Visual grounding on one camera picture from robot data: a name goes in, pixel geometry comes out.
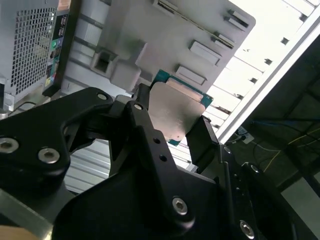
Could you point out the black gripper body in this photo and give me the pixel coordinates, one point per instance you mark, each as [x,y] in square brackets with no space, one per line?
[112,212]

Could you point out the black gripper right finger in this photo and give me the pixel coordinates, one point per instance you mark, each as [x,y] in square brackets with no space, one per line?
[202,150]

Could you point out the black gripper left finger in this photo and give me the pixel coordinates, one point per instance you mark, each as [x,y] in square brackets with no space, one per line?
[37,130]

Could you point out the silver green CPU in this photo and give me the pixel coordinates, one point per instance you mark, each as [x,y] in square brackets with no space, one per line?
[175,110]

